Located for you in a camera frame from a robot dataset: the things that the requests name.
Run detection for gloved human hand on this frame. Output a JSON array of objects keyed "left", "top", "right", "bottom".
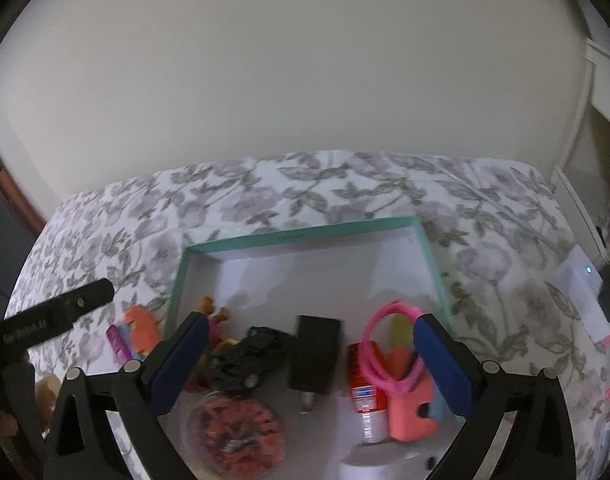
[{"left": 0, "top": 410, "right": 18, "bottom": 460}]

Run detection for white power strip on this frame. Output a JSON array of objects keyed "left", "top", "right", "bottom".
[{"left": 555, "top": 245, "right": 610, "bottom": 342}]

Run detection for red white spray tube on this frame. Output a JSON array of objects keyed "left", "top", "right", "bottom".
[{"left": 346, "top": 342, "right": 388, "bottom": 444}]

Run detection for orange blue gravity knife toy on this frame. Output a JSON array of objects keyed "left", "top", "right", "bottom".
[{"left": 120, "top": 304, "right": 162, "bottom": 360}]

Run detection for pink brown dog toy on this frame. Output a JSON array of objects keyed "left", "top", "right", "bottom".
[{"left": 183, "top": 296, "right": 238, "bottom": 392}]

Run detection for floral grey white blanket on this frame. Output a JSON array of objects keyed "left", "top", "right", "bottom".
[{"left": 8, "top": 151, "right": 608, "bottom": 479}]

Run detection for pink wristband watch toy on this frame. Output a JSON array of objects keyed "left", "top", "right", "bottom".
[{"left": 358, "top": 300, "right": 425, "bottom": 396}]

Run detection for round clear box hair ties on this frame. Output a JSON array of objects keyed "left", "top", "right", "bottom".
[{"left": 180, "top": 391, "right": 290, "bottom": 478}]

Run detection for cream plastic clip object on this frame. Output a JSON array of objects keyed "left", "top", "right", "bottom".
[{"left": 35, "top": 374, "right": 61, "bottom": 431}]

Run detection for white oblong plastic device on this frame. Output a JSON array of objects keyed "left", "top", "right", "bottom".
[{"left": 338, "top": 441, "right": 449, "bottom": 480}]

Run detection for purple tube bottle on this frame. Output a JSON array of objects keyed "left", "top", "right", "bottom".
[{"left": 105, "top": 324, "right": 132, "bottom": 367}]

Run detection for orange green carrot knife toy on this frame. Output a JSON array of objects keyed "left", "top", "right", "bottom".
[{"left": 385, "top": 314, "right": 446, "bottom": 442}]

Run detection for black power adapter plug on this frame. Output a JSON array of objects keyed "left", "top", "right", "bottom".
[{"left": 288, "top": 315, "right": 343, "bottom": 414}]

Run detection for black toy car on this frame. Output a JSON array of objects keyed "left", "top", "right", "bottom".
[{"left": 210, "top": 326, "right": 295, "bottom": 394}]

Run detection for teal white cardboard box tray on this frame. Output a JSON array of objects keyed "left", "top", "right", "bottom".
[{"left": 166, "top": 217, "right": 462, "bottom": 479}]

